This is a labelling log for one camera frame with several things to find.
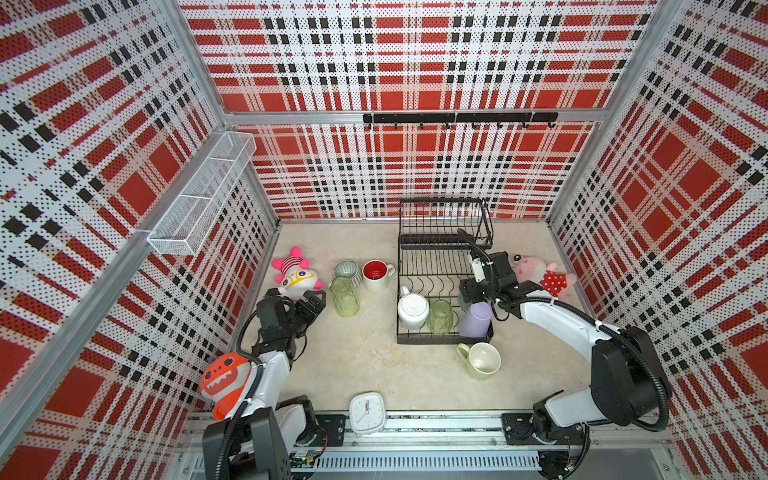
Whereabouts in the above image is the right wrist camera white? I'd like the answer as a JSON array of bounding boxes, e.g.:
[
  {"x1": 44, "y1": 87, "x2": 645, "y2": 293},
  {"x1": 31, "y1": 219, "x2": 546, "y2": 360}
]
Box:
[{"x1": 471, "y1": 258, "x2": 486, "y2": 283}]

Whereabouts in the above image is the tall green glass cup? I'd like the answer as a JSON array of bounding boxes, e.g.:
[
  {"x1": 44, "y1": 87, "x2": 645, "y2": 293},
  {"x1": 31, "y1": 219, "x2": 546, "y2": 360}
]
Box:
[{"x1": 331, "y1": 276, "x2": 360, "y2": 317}]

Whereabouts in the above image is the green transparent glass mug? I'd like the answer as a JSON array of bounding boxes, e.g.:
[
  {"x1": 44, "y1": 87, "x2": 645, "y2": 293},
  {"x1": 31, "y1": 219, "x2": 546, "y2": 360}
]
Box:
[{"x1": 427, "y1": 299, "x2": 454, "y2": 336}]

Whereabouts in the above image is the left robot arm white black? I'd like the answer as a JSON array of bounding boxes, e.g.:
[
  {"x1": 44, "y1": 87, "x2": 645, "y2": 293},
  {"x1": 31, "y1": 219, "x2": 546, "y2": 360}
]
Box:
[{"x1": 200, "y1": 288, "x2": 326, "y2": 479}]

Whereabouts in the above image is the teal textured plastic cup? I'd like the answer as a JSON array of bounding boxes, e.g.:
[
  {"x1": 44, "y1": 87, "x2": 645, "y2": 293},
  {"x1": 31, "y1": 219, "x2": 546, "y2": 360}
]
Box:
[{"x1": 457, "y1": 292, "x2": 472, "y2": 311}]

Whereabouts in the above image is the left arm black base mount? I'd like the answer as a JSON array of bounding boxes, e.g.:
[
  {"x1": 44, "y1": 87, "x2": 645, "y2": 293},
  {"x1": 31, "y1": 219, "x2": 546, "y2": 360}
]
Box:
[{"x1": 296, "y1": 414, "x2": 347, "y2": 448}]

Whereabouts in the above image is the black wall hook rail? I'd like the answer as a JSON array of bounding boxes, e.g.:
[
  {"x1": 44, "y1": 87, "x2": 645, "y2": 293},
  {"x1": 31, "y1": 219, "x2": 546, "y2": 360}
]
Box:
[{"x1": 362, "y1": 112, "x2": 559, "y2": 126}]

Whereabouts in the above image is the red monster plush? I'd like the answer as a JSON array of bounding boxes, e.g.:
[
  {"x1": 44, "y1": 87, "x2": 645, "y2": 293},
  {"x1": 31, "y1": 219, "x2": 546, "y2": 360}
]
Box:
[{"x1": 199, "y1": 353, "x2": 251, "y2": 421}]

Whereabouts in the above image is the white ceramic mug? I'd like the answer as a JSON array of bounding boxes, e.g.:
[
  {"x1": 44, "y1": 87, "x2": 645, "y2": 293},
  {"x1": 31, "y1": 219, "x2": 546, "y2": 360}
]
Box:
[{"x1": 397, "y1": 286, "x2": 430, "y2": 330}]

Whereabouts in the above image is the pink white owl plush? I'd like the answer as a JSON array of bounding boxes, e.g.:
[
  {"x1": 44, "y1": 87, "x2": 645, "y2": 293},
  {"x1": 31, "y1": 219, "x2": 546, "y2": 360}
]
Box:
[{"x1": 271, "y1": 246, "x2": 325, "y2": 300}]

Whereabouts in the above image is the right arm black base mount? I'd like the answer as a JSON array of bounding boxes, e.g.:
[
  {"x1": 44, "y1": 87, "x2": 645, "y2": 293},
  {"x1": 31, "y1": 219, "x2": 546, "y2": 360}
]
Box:
[{"x1": 501, "y1": 411, "x2": 590, "y2": 447}]

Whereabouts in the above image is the lilac plastic cup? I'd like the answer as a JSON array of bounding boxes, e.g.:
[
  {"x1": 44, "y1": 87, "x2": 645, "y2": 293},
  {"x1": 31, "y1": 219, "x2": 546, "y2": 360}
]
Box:
[{"x1": 457, "y1": 302, "x2": 493, "y2": 338}]

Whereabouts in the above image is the pink pig plush red dress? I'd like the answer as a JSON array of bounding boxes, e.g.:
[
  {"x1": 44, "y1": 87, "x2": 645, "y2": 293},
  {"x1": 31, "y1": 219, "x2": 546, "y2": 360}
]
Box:
[{"x1": 513, "y1": 255, "x2": 577, "y2": 300}]

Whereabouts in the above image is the white mug red inside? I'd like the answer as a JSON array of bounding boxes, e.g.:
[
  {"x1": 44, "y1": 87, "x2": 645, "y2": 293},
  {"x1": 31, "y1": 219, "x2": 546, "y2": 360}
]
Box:
[{"x1": 362, "y1": 260, "x2": 395, "y2": 293}]

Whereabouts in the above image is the ribbed grey-green cup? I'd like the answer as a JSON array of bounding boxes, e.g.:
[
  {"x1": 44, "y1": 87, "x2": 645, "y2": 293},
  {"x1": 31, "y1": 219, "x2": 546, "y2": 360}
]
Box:
[{"x1": 333, "y1": 260, "x2": 362, "y2": 289}]

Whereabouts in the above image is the white wire wall basket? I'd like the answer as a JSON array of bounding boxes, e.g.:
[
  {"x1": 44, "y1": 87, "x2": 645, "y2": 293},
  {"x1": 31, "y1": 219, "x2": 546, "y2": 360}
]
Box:
[{"x1": 148, "y1": 131, "x2": 256, "y2": 256}]

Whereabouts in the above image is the light green ceramic mug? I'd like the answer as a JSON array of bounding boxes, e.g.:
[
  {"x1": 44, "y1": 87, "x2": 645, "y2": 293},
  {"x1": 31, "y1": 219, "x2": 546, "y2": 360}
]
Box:
[{"x1": 456, "y1": 342, "x2": 502, "y2": 380}]

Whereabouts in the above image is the white square alarm clock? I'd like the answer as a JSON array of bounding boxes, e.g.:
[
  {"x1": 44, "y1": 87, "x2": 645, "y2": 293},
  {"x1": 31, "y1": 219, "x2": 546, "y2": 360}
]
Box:
[{"x1": 349, "y1": 391, "x2": 387, "y2": 436}]

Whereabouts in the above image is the black wire dish rack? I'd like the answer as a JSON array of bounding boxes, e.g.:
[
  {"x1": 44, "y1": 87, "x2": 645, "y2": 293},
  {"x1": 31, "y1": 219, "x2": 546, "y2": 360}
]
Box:
[{"x1": 396, "y1": 198, "x2": 493, "y2": 346}]

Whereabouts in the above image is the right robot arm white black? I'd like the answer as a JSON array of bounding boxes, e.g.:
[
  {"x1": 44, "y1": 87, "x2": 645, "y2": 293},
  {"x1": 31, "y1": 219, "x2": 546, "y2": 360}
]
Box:
[{"x1": 460, "y1": 250, "x2": 673, "y2": 443}]

